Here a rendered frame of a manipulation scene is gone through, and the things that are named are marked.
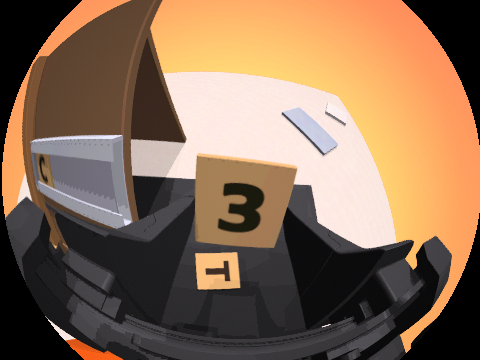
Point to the grey rectangular tile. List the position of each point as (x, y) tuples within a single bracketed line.
[(311, 130)]

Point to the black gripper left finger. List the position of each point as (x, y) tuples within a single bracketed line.
[(144, 255)]

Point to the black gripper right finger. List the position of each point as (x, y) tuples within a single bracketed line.
[(329, 269)]

